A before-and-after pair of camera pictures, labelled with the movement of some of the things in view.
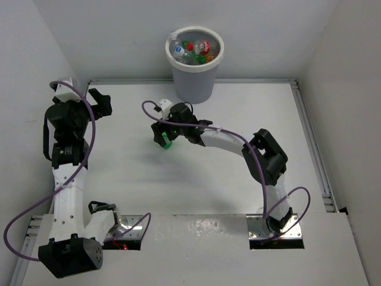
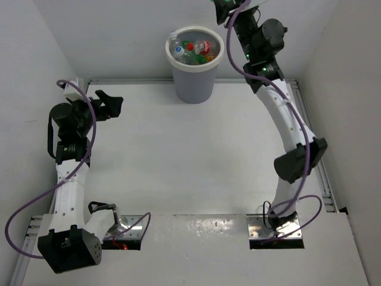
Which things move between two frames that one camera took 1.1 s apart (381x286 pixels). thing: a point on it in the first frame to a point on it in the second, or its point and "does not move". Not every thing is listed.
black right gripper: (159, 127) to (222, 8)
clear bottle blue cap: (181, 55) does not move
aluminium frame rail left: (32, 227) does not move
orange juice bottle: (210, 58) does not move
